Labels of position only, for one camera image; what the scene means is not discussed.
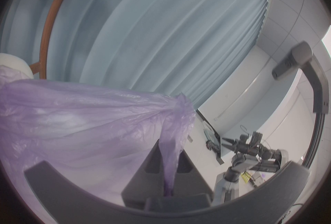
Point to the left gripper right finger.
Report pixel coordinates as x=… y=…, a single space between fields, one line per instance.
x=191 y=181

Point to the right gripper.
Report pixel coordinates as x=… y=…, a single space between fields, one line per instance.
x=240 y=145

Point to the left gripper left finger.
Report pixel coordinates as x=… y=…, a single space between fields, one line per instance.
x=144 y=181

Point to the purple plastic bag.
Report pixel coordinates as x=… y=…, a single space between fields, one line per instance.
x=77 y=119

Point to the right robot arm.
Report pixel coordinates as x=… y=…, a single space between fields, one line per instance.
x=258 y=163

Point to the crumpled black plastic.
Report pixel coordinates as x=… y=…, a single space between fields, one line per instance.
x=212 y=145

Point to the pale blue curtain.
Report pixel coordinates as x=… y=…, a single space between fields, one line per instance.
x=155 y=37

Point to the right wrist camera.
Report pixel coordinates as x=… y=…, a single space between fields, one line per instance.
x=256 y=139

